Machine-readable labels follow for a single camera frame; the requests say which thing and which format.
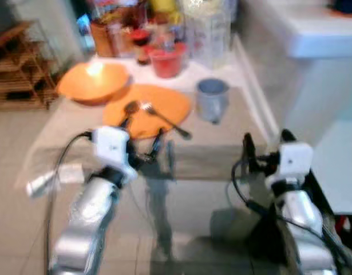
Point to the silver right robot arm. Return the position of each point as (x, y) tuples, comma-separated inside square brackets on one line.
[(301, 220)]

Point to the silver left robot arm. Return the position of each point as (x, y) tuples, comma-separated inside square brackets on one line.
[(87, 217)]

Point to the metal spoon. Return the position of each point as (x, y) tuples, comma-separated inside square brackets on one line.
[(131, 107)]

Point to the metal fork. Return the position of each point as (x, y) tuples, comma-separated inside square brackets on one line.
[(164, 118)]

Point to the beige tablecloth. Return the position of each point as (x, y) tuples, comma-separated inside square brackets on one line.
[(221, 143)]

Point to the orange plate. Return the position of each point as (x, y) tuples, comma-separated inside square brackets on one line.
[(164, 100)]

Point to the orange bowl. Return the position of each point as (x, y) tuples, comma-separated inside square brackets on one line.
[(93, 83)]

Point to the grey mug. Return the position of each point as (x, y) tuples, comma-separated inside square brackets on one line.
[(212, 98)]

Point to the white counter cabinet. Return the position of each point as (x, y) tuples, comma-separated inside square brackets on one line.
[(313, 74)]

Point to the white table mat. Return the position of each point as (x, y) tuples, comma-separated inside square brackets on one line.
[(190, 80)]

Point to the red plastic cup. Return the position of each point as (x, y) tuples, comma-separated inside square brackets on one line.
[(167, 62)]

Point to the dark jar with red lid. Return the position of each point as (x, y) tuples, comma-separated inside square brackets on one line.
[(141, 43)]

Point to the orange food box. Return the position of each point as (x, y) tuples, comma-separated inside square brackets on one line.
[(110, 34)]

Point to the clear glass jar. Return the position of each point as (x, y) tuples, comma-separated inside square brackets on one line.
[(209, 34)]

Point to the yellow packet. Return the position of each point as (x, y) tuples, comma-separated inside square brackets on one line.
[(164, 8)]

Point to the wooden shelf rack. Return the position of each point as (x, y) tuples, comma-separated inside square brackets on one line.
[(18, 69)]

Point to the dark blue bowl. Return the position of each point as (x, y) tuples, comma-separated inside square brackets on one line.
[(344, 6)]

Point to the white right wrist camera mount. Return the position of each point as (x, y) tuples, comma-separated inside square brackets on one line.
[(293, 159)]

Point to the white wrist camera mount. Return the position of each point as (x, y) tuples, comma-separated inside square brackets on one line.
[(293, 159), (111, 146)]

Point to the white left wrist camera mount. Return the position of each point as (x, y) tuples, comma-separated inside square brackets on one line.
[(111, 146)]

